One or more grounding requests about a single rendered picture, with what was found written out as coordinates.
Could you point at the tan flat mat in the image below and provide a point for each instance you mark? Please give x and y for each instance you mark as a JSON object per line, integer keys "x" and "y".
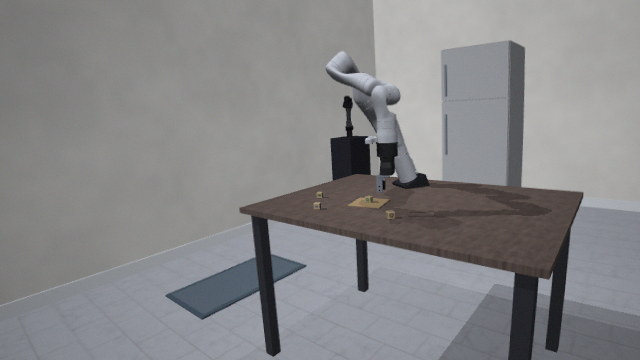
{"x": 377, "y": 203}

